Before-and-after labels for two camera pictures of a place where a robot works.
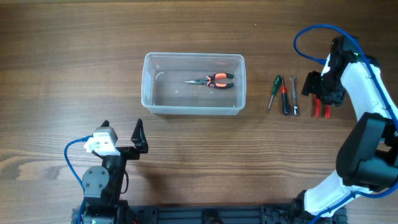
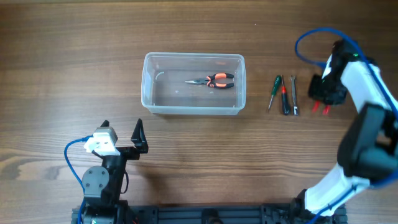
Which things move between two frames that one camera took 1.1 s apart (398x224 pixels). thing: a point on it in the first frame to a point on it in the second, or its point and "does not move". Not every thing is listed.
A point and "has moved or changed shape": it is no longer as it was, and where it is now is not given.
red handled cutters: [318, 104] has moved or changed shape
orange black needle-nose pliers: [212, 84] does not move
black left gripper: [140, 143] does not move
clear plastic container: [165, 91] does not move
